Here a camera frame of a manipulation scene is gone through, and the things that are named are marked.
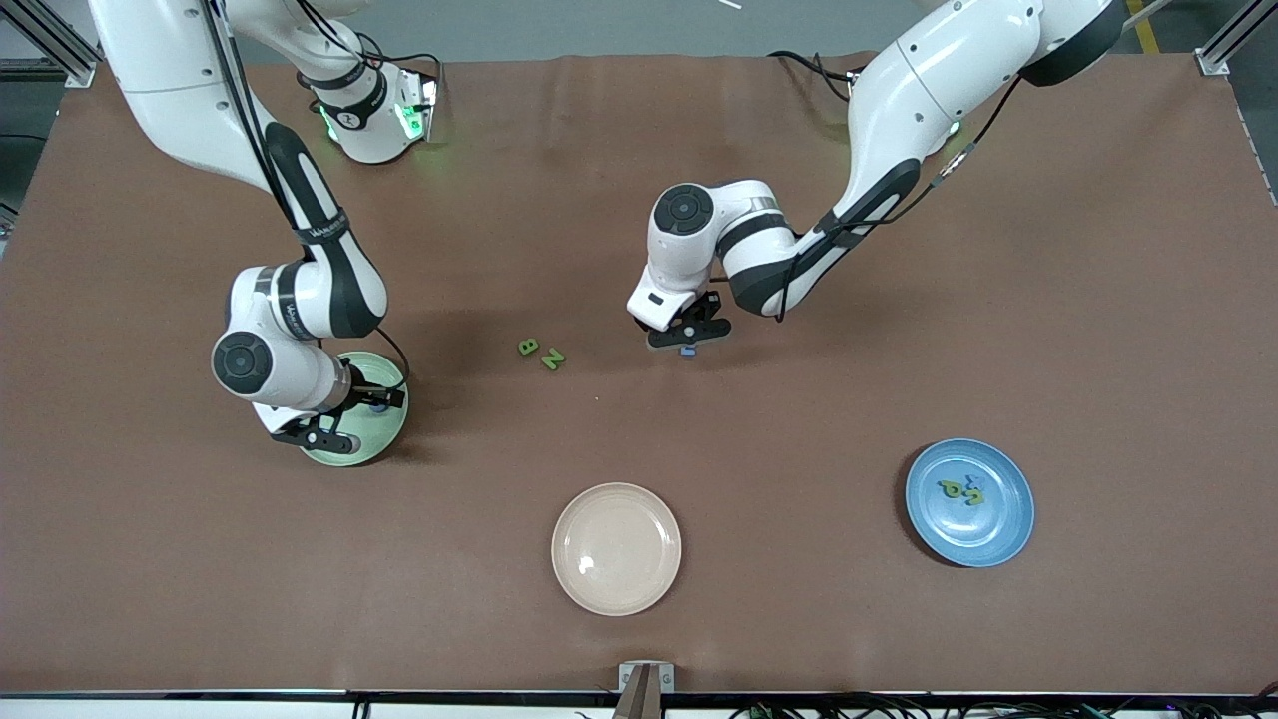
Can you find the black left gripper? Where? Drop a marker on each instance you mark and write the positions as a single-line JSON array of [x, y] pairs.
[[700, 313]]

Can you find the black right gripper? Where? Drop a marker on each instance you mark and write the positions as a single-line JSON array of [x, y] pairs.
[[365, 398]]

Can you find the green foam letter N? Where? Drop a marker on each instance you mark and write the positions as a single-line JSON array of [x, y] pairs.
[[552, 359]]

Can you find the green foam letter B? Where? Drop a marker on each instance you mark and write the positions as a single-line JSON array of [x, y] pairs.
[[528, 347]]

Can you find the green foam letter p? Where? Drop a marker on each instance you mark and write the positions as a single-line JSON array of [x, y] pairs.
[[952, 488]]

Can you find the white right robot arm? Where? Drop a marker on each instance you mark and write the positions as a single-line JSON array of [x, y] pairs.
[[310, 300]]

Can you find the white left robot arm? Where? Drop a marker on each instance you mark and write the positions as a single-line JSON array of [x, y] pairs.
[[899, 100]]

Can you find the pale green plate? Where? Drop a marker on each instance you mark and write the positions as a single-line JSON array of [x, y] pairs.
[[384, 439]]

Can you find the brown table cloth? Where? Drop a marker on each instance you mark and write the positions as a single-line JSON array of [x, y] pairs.
[[559, 200]]

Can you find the beige plate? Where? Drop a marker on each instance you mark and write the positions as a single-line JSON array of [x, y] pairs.
[[616, 549]]

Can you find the blue plate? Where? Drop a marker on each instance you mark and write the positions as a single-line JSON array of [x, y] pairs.
[[988, 539]]

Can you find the white tube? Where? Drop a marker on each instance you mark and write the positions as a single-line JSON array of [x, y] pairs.
[[1148, 8]]

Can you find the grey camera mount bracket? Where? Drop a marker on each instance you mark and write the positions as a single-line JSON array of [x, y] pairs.
[[627, 679]]

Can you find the white table edge rail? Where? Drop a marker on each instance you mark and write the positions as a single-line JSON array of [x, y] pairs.
[[200, 711]]

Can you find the aluminium frame post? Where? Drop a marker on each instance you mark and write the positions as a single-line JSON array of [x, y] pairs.
[[1213, 62], [40, 40]]

